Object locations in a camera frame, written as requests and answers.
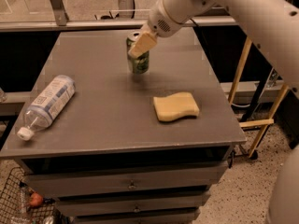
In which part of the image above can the bottom drawer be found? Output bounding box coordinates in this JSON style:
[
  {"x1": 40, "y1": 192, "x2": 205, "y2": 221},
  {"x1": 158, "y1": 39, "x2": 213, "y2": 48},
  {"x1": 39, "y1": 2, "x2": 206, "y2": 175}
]
[{"x1": 75, "y1": 208, "x2": 200, "y2": 224}]

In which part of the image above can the middle drawer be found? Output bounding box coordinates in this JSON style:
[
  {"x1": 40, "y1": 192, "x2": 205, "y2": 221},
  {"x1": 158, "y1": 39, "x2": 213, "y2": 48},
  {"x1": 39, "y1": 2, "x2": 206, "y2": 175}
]
[{"x1": 56, "y1": 190, "x2": 210, "y2": 217}]

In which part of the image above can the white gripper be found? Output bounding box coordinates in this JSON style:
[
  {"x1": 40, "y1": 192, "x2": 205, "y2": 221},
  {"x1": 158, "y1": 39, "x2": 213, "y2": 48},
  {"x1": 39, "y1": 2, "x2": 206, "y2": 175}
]
[{"x1": 128, "y1": 0, "x2": 184, "y2": 59}]

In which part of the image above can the orange fruit in basket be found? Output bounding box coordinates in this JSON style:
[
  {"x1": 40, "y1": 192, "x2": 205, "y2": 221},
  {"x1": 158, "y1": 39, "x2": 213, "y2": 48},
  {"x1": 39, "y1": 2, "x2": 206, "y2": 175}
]
[{"x1": 29, "y1": 192, "x2": 43, "y2": 207}]

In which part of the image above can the drawer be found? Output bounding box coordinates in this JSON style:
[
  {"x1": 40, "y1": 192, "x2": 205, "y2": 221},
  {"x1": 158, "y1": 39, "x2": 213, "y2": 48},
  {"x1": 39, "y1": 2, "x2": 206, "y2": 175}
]
[
  {"x1": 56, "y1": 190, "x2": 210, "y2": 217},
  {"x1": 26, "y1": 161, "x2": 227, "y2": 198},
  {"x1": 75, "y1": 208, "x2": 200, "y2": 224}
]

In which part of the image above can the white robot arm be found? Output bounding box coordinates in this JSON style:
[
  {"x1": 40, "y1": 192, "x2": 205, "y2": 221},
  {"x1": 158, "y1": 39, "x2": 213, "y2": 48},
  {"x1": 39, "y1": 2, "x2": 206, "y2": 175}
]
[{"x1": 128, "y1": 0, "x2": 299, "y2": 93}]

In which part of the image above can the black wire basket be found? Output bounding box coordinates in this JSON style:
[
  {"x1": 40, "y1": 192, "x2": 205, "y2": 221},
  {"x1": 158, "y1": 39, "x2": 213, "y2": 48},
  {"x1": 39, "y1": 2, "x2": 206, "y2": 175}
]
[{"x1": 0, "y1": 167, "x2": 62, "y2": 224}]

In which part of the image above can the metal railing frame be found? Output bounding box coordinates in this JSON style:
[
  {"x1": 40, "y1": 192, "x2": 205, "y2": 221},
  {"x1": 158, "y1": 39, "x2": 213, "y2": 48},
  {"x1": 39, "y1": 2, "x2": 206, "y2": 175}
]
[{"x1": 0, "y1": 0, "x2": 299, "y2": 34}]

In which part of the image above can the yellow sponge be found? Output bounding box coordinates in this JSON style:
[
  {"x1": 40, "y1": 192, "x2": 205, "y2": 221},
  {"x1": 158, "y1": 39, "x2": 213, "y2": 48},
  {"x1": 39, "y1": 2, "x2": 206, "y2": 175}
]
[{"x1": 153, "y1": 92, "x2": 200, "y2": 122}]

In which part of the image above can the top drawer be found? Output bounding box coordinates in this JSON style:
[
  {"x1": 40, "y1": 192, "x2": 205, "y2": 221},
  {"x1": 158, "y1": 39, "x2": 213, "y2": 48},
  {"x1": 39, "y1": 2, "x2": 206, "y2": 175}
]
[{"x1": 26, "y1": 161, "x2": 227, "y2": 198}]

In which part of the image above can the empty bottle in basket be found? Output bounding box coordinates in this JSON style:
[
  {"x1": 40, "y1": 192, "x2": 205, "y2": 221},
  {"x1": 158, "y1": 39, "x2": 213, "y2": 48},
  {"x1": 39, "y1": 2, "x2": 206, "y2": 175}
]
[{"x1": 19, "y1": 183, "x2": 29, "y2": 217}]

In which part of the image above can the clear plastic water bottle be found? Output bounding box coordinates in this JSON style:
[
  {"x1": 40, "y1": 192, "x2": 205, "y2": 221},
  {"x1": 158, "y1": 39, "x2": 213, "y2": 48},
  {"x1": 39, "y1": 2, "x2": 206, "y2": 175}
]
[{"x1": 17, "y1": 75, "x2": 76, "y2": 141}]

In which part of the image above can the green soda can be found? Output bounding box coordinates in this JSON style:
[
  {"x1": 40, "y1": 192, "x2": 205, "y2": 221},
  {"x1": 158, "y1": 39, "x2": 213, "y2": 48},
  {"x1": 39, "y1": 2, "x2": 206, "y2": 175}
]
[{"x1": 126, "y1": 31, "x2": 150, "y2": 75}]

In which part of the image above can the wooden easel frame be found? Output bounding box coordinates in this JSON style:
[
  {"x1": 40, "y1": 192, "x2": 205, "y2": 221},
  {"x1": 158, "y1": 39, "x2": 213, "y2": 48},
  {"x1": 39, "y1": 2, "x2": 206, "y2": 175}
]
[{"x1": 228, "y1": 37, "x2": 289, "y2": 160}]

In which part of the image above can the grey drawer cabinet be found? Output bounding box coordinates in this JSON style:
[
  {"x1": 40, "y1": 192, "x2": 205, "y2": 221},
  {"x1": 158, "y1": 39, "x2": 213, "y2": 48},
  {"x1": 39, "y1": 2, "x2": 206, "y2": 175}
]
[{"x1": 0, "y1": 27, "x2": 248, "y2": 224}]

